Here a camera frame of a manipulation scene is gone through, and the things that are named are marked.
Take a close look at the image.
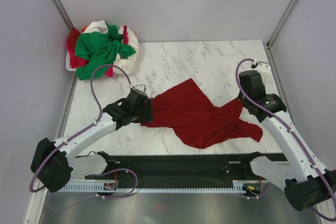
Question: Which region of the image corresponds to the dark red t shirt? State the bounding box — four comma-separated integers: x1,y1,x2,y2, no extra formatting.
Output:
143,79,263,149

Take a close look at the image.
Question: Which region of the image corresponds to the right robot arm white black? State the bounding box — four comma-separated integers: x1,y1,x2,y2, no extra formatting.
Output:
236,70,335,211

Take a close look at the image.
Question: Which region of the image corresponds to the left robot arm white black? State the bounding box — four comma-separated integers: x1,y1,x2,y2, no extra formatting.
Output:
30,88,153,193

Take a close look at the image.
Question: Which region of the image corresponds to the cream white t shirt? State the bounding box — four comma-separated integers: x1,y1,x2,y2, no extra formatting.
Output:
64,20,140,76

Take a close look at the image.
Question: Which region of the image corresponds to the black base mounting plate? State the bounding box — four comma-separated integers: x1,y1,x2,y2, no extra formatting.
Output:
102,152,260,187

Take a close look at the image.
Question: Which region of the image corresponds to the green t shirt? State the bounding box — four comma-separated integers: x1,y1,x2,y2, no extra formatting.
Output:
75,23,136,80

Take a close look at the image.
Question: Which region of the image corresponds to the pink magenta t shirt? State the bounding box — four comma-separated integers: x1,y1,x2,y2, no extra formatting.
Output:
66,50,88,71

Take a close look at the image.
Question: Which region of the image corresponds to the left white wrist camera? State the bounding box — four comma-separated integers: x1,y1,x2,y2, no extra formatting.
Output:
131,84,146,95

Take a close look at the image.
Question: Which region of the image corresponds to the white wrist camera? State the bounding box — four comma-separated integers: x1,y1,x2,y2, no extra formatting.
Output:
131,84,146,95
251,59,271,74

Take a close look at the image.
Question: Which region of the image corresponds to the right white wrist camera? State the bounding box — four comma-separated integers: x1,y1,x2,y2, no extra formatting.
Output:
251,59,271,74

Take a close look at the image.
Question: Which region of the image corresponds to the white slotted cable duct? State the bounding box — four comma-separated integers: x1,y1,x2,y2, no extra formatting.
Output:
56,180,270,193

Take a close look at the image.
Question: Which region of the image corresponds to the right aluminium frame post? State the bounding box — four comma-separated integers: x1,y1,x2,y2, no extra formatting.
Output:
265,0,298,50

